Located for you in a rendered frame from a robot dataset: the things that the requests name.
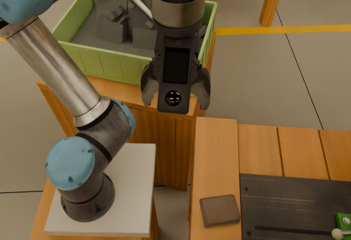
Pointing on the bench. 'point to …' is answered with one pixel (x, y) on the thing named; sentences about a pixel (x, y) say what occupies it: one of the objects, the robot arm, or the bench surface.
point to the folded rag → (219, 211)
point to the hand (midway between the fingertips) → (175, 108)
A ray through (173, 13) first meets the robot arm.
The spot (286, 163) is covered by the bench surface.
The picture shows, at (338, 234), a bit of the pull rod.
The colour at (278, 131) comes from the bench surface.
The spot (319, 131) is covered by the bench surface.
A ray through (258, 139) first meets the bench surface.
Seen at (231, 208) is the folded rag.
